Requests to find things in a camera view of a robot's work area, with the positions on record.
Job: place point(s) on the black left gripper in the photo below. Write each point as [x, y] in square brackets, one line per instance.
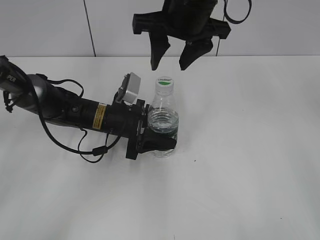
[127, 121]

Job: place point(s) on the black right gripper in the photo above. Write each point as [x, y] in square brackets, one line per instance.
[186, 20]

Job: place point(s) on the clear cestbon water bottle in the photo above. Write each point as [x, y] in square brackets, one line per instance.
[163, 116]

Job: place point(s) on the white green bottle cap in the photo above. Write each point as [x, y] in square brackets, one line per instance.
[164, 85]

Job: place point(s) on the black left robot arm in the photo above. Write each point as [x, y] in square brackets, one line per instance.
[52, 103]

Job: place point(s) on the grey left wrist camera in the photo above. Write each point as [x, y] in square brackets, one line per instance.
[129, 89]

